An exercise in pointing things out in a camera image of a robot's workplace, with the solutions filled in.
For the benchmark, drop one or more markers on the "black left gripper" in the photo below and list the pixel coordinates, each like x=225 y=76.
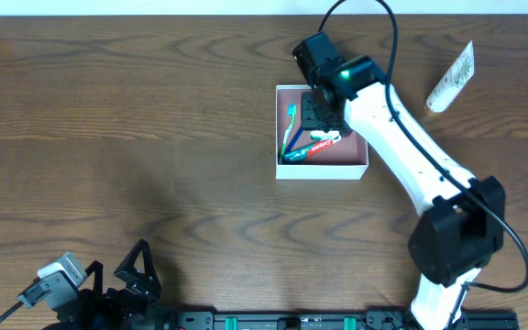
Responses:
x=120 y=287

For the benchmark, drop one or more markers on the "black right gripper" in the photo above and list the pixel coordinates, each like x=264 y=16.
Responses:
x=313 y=115

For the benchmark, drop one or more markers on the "green white toothbrush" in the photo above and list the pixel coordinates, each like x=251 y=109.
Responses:
x=291 y=113

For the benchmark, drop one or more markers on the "green soap bar package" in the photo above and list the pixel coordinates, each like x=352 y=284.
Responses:
x=319 y=135

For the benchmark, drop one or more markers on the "red Colgate toothpaste tube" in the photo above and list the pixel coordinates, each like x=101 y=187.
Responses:
x=304 y=153

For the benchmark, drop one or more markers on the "white lotion tube with leaves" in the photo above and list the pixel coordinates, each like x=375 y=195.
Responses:
x=452 y=83

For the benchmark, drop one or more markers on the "blue disposable razor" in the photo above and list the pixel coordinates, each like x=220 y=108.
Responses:
x=295 y=138

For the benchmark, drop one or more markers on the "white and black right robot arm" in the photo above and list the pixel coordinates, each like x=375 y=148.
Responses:
x=457 y=233

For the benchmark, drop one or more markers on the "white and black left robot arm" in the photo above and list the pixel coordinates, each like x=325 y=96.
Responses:
x=157 y=318

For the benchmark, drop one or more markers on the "white box with pink interior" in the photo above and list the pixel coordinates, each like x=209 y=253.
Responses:
x=347 y=159

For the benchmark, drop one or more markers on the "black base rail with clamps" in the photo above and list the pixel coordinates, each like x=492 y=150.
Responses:
x=374 y=319

